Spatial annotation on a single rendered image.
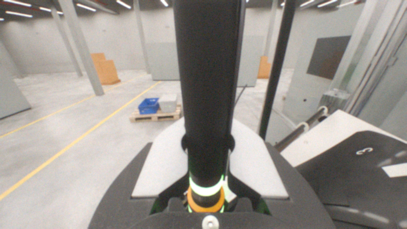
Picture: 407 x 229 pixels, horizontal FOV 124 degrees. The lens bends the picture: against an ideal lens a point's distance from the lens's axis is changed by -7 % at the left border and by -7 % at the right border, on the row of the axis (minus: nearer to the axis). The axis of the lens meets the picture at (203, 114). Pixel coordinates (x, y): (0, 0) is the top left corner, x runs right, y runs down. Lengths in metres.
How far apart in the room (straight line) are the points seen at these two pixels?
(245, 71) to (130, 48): 10.92
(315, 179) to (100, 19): 15.32
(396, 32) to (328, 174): 0.70
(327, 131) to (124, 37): 14.10
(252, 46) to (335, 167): 5.69
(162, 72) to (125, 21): 7.48
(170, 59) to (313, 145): 7.14
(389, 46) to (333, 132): 0.45
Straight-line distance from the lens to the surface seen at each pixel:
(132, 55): 13.92
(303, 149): 0.53
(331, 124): 0.55
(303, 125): 0.38
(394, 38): 0.86
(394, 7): 0.75
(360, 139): 0.30
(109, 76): 8.26
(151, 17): 13.22
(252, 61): 5.88
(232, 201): 0.20
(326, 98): 0.65
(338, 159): 0.27
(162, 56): 7.43
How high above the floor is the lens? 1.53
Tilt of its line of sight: 28 degrees down
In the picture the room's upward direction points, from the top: 1 degrees counter-clockwise
